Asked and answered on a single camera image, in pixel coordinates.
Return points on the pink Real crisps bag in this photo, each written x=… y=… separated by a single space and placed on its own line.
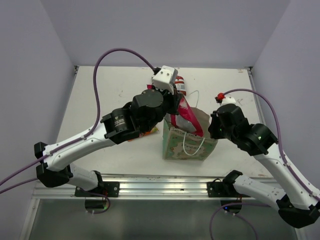
x=186 y=120

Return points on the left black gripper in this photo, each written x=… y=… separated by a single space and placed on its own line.
x=175 y=99

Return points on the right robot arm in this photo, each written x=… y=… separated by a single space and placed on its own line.
x=297 y=200

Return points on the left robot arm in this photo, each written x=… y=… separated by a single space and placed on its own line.
x=57 y=161

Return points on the green printed paper bag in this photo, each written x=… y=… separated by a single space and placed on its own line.
x=181 y=145

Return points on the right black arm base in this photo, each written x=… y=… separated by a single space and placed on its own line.
x=218 y=188

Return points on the red orange snack bag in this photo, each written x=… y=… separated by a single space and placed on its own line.
x=179 y=85

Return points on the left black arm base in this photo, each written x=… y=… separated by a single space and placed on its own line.
x=108 y=189

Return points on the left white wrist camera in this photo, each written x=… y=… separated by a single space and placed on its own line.
x=165 y=79

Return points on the aluminium rail frame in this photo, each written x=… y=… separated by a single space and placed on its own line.
x=146 y=187

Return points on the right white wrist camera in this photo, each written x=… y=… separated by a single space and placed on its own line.
x=228 y=99

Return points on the orange Fox's candy bag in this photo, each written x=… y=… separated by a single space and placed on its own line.
x=152 y=131

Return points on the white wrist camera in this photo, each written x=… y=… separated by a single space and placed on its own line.
x=228 y=99
x=165 y=79

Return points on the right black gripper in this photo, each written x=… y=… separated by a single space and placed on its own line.
x=213 y=133

